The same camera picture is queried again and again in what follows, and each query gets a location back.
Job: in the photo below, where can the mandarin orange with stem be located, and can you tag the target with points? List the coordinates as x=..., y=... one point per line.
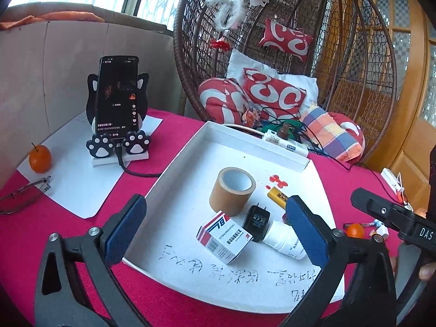
x=40, y=160

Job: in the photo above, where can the yellow tube with black cap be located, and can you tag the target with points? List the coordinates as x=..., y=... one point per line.
x=276, y=196

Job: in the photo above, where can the green cloth bundle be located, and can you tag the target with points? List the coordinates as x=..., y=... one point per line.
x=289, y=123

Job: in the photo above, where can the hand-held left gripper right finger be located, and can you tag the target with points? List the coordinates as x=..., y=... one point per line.
x=306, y=235

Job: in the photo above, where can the white plastic bottle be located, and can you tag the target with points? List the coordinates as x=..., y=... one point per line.
x=279, y=236

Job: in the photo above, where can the plaid and red cushion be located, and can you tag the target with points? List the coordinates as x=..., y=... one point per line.
x=330, y=133

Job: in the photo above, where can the black smartphone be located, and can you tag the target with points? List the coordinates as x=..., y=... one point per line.
x=115, y=92

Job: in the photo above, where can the cardboard panel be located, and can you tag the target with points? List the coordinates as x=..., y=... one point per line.
x=51, y=75

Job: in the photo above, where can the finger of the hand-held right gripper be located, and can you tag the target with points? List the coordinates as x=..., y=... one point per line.
x=374, y=207

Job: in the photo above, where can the white pillow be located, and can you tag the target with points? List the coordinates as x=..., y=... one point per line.
x=238, y=63

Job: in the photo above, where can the black charger adapter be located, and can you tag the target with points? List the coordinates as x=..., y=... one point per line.
x=256, y=223

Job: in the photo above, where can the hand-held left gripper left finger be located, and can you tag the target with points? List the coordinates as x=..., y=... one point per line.
x=124, y=231

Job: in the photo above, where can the white cardboard tray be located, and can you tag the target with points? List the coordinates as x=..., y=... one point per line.
x=190, y=177

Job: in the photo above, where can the small plain orange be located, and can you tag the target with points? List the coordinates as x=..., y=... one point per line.
x=356, y=231

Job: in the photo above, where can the person's right hand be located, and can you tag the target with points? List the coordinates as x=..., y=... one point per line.
x=427, y=273

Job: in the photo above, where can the orange cloth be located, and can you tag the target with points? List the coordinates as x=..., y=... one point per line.
x=68, y=16

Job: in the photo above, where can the round red white cushion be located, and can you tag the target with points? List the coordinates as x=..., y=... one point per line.
x=218, y=98

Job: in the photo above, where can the red flower ornament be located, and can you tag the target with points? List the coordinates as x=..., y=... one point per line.
x=219, y=43

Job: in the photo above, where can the small colourful toy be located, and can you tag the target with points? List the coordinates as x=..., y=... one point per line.
x=252, y=116

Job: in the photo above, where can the black white cat phone stand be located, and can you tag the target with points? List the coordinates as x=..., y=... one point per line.
x=102, y=148

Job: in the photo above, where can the brown tape roll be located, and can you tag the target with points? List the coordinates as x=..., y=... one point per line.
x=224, y=201

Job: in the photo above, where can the brown wicker hanging chair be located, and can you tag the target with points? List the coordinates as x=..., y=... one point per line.
x=177, y=51

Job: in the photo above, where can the square red white cushion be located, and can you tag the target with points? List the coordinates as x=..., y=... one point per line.
x=276, y=93

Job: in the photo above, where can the small red white hanging cushion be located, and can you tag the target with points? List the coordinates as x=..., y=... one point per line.
x=286, y=39

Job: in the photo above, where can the white paper sheet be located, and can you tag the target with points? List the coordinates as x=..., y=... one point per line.
x=75, y=190

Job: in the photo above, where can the white feather flower garland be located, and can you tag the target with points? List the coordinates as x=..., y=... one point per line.
x=235, y=3

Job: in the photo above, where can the white medicine box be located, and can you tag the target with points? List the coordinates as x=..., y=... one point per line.
x=221, y=242

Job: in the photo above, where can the thin frame eyeglasses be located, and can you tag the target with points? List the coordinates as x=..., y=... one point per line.
x=47, y=187

